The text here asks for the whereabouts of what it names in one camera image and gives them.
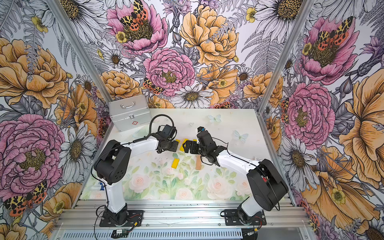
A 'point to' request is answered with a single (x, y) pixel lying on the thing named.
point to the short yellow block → (175, 163)
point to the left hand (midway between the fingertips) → (171, 148)
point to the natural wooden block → (198, 161)
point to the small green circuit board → (120, 233)
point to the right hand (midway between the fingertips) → (189, 149)
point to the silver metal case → (130, 113)
